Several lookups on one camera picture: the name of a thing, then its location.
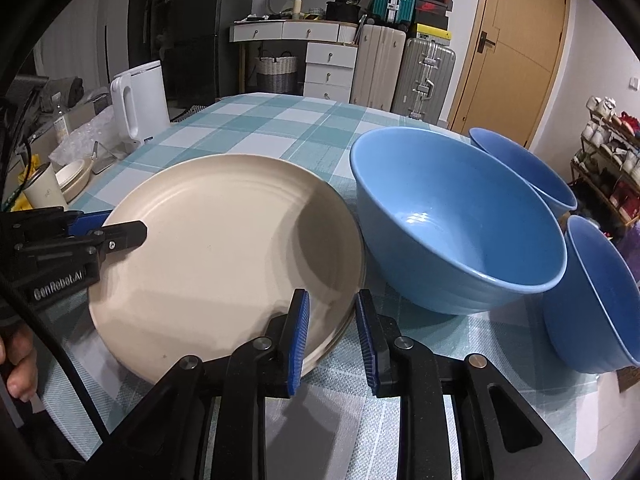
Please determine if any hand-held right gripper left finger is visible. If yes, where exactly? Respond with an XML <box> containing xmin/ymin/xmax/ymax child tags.
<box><xmin>85</xmin><ymin>288</ymin><xmax>312</xmax><ymax>480</ymax></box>

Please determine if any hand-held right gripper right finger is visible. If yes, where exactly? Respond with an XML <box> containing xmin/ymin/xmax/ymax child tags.
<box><xmin>354</xmin><ymin>289</ymin><xmax>593</xmax><ymax>480</ymax></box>

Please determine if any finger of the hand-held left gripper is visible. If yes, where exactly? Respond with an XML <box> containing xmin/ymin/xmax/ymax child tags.
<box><xmin>0</xmin><ymin>208</ymin><xmax>115</xmax><ymax>244</ymax></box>
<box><xmin>15</xmin><ymin>220</ymin><xmax>149</xmax><ymax>267</ymax></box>

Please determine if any cream plate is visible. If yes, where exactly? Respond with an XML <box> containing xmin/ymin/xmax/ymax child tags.
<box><xmin>302</xmin><ymin>260</ymin><xmax>369</xmax><ymax>380</ymax></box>
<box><xmin>87</xmin><ymin>154</ymin><xmax>367</xmax><ymax>386</ymax></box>

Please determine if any light blue bowl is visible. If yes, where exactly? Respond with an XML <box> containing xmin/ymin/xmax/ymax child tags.
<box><xmin>350</xmin><ymin>126</ymin><xmax>568</xmax><ymax>316</ymax></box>

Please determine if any person's left hand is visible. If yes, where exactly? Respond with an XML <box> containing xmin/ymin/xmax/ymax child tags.
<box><xmin>0</xmin><ymin>322</ymin><xmax>39</xmax><ymax>403</ymax></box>

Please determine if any cream lidded bowl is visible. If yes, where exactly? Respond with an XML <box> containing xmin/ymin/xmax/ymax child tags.
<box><xmin>55</xmin><ymin>159</ymin><xmax>93</xmax><ymax>196</ymax></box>

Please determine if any cream cup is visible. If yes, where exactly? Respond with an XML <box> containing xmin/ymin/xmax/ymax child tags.
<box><xmin>22</xmin><ymin>162</ymin><xmax>68</xmax><ymax>210</ymax></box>

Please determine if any metal phone stand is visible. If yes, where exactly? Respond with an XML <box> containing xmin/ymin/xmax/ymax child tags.
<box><xmin>91</xmin><ymin>141</ymin><xmax>118</xmax><ymax>175</ymax></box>

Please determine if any yellow packet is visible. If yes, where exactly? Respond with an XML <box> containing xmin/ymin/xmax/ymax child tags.
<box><xmin>10</xmin><ymin>157</ymin><xmax>37</xmax><ymax>211</ymax></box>

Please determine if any white bubble wrap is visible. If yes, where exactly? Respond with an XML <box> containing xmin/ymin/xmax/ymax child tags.
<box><xmin>50</xmin><ymin>110</ymin><xmax>121</xmax><ymax>171</ymax></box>

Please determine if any white electric kettle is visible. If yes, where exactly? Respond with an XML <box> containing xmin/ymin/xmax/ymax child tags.
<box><xmin>110</xmin><ymin>60</ymin><xmax>171</xmax><ymax>147</ymax></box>

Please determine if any dark grey refrigerator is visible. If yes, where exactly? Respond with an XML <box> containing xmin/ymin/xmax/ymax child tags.
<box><xmin>127</xmin><ymin>0</ymin><xmax>258</xmax><ymax>111</ymax></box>

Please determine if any woven laundry basket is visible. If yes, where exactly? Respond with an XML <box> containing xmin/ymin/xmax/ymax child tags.
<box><xmin>255</xmin><ymin>52</ymin><xmax>298</xmax><ymax>95</ymax></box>

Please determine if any silver suitcase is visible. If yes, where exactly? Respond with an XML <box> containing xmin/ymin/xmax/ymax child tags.
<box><xmin>391</xmin><ymin>36</ymin><xmax>457</xmax><ymax>122</ymax></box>

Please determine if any white dressing table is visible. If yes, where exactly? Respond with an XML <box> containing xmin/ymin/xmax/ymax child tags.
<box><xmin>230</xmin><ymin>20</ymin><xmax>358</xmax><ymax>103</ymax></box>

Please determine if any beige suitcase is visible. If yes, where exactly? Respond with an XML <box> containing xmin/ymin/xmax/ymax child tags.
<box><xmin>350</xmin><ymin>22</ymin><xmax>407</xmax><ymax>111</ymax></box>

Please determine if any wooden shoe rack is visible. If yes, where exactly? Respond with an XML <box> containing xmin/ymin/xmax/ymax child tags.
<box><xmin>570</xmin><ymin>105</ymin><xmax>640</xmax><ymax>241</ymax></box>

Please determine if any black storage box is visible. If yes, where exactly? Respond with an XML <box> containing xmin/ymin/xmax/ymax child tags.
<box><xmin>325</xmin><ymin>1</ymin><xmax>362</xmax><ymax>23</ymax></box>

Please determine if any shoe rack with shoes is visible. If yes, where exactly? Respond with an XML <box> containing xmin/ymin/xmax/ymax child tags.
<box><xmin>572</xmin><ymin>95</ymin><xmax>640</xmax><ymax>231</ymax></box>

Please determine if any wooden door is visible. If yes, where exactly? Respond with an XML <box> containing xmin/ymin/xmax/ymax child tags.
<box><xmin>447</xmin><ymin>0</ymin><xmax>571</xmax><ymax>148</ymax></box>

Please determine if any black cable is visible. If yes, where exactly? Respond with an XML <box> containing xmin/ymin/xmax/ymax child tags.
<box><xmin>0</xmin><ymin>100</ymin><xmax>113</xmax><ymax>446</ymax></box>

